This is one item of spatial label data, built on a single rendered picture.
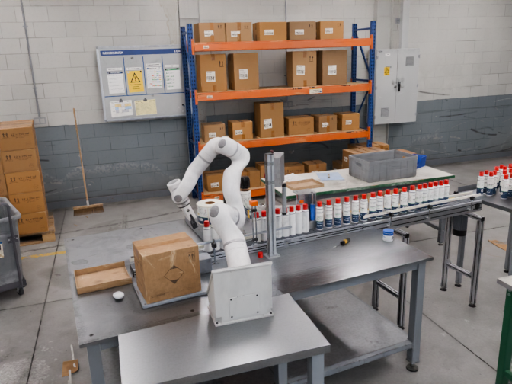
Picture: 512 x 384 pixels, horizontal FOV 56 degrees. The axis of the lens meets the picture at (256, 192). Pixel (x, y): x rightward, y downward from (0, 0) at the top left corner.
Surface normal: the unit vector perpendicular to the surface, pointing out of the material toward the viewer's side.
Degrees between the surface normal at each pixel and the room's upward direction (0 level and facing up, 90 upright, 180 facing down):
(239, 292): 90
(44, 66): 90
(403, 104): 90
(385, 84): 90
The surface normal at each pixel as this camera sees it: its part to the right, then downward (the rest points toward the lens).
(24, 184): 0.41, 0.24
